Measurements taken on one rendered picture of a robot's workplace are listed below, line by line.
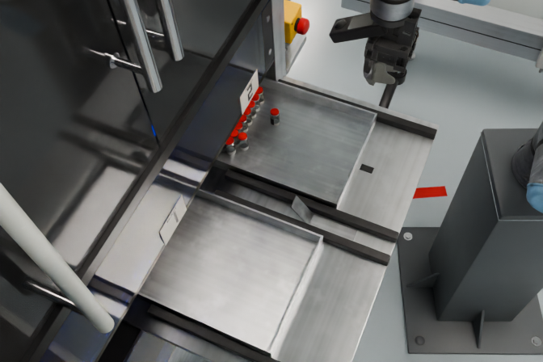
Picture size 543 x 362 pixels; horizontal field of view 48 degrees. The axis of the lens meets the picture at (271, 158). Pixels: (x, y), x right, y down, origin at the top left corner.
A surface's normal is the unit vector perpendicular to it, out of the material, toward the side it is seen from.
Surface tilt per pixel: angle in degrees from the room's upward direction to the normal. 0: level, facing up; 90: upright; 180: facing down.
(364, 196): 0
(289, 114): 0
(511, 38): 90
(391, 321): 0
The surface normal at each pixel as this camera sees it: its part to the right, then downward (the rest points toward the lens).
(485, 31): -0.41, 0.77
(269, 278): -0.04, -0.54
